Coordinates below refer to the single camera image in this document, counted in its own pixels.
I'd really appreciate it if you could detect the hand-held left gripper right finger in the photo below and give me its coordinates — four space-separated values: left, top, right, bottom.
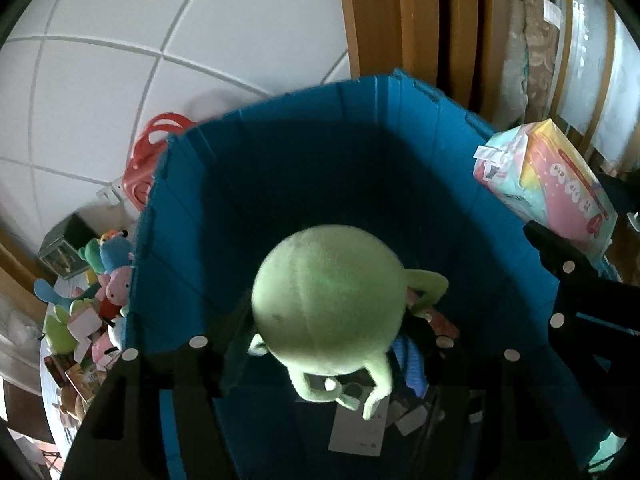
392 317 591 480

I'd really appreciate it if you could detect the blue plastic storage box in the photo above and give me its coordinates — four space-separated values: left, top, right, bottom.
117 74 626 480

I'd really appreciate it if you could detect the large white card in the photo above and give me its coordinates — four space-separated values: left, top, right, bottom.
327 400 389 459

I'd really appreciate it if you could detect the pile of plush toys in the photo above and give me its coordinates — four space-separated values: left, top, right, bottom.
32 227 139 413

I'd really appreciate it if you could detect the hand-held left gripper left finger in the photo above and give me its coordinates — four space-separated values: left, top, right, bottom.
60 289 257 480

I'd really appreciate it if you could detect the dark green box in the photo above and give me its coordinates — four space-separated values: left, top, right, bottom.
38 213 99 277

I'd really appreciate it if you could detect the small white paper tag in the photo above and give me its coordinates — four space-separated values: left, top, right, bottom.
395 402 429 437

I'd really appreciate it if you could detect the round green plush toy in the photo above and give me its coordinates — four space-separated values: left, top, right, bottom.
247 225 451 422

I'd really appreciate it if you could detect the red plastic basket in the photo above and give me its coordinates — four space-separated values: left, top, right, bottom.
122 112 199 214

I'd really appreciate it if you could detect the patterned beige curtain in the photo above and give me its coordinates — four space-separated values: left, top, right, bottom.
502 0 568 131

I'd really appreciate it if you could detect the pastel plastic packet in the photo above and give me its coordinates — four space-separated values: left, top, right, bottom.
472 118 619 262

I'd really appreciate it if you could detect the wooden door frame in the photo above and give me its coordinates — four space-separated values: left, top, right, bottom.
334 0 526 128

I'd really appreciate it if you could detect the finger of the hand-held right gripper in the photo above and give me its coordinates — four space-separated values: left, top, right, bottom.
522 221 602 287
596 171 640 234

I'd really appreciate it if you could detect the red pink packet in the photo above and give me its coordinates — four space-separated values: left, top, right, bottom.
406 290 461 342

